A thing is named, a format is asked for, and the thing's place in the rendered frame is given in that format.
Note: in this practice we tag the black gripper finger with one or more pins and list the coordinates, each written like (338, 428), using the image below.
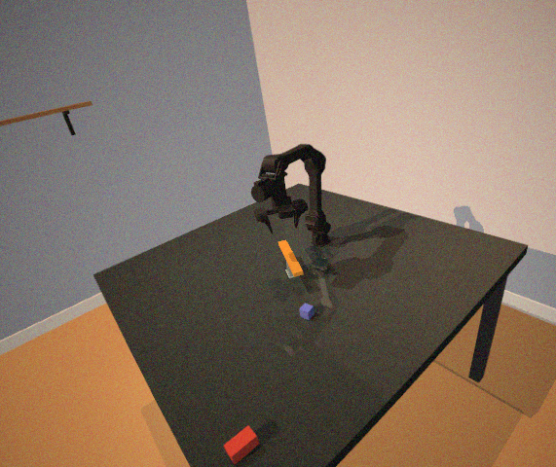
(267, 222)
(296, 218)

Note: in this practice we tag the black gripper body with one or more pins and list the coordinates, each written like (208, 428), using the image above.
(261, 214)

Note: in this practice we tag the orange bar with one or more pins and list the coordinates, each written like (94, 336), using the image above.
(290, 258)

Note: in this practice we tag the red rectangular block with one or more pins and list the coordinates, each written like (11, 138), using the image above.
(241, 445)

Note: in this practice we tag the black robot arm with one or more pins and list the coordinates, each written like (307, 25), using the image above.
(273, 184)

